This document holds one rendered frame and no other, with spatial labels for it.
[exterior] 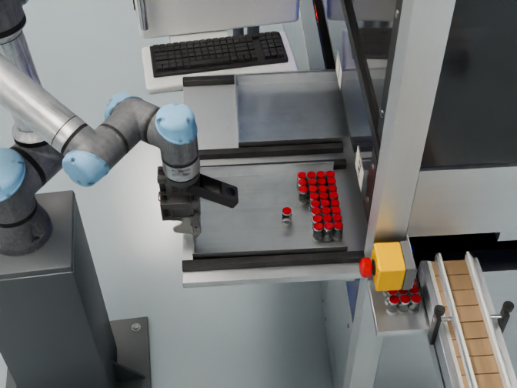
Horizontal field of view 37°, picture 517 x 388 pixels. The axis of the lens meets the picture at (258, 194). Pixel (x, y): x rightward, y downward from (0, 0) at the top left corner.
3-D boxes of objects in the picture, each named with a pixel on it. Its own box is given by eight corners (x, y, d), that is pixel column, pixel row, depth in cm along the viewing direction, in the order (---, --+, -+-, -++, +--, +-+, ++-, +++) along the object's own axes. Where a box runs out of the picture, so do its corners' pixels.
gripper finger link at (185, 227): (175, 236, 173) (171, 209, 166) (201, 235, 173) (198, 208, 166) (175, 248, 170) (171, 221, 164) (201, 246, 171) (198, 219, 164)
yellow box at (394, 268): (404, 262, 161) (408, 239, 155) (410, 290, 156) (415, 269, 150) (368, 263, 160) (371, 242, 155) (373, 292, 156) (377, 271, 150)
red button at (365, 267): (375, 265, 158) (377, 252, 155) (378, 281, 155) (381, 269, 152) (357, 265, 158) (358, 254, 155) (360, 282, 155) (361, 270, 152)
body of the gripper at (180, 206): (163, 197, 168) (157, 158, 159) (202, 195, 169) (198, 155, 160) (162, 224, 163) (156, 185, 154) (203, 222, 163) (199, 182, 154)
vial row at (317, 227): (314, 183, 186) (315, 170, 183) (322, 242, 174) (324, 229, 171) (305, 184, 186) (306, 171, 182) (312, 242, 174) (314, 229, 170)
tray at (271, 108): (358, 79, 212) (359, 69, 210) (373, 145, 195) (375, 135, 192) (234, 85, 211) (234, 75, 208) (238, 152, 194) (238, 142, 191)
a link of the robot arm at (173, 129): (168, 93, 149) (204, 108, 146) (172, 135, 158) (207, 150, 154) (142, 117, 145) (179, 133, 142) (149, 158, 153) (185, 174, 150)
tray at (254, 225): (332, 171, 189) (333, 161, 186) (346, 255, 172) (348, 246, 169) (193, 177, 188) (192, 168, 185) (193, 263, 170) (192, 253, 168)
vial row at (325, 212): (324, 183, 186) (325, 170, 183) (332, 242, 174) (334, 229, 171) (315, 183, 186) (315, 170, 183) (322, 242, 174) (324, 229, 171)
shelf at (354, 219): (355, 73, 217) (355, 68, 216) (401, 275, 170) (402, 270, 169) (183, 81, 215) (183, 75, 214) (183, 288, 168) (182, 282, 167)
